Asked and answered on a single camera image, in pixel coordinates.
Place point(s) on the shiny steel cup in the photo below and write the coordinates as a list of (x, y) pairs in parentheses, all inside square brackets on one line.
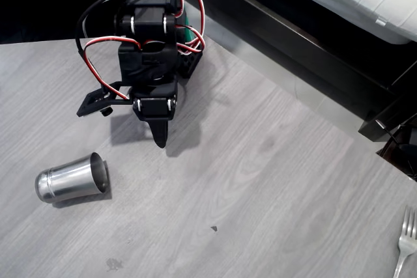
[(68, 178)]

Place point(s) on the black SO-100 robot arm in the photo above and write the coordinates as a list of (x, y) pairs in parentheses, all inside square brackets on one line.
[(146, 24)]

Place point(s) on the black perforated arm base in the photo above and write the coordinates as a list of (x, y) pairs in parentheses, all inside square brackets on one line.
[(190, 61)]

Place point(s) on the green clamp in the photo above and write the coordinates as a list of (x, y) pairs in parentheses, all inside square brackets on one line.
[(189, 35)]

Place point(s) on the dark object beside table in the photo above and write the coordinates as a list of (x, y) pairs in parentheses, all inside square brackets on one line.
[(399, 154)]

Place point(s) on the silver metal fork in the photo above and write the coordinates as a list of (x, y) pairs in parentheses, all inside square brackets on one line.
[(407, 242)]

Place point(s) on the black camera mount frame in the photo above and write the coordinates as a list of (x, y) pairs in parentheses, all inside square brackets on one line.
[(94, 102)]

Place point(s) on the black bed frame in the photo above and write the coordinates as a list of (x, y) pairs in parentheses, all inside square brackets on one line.
[(293, 40)]

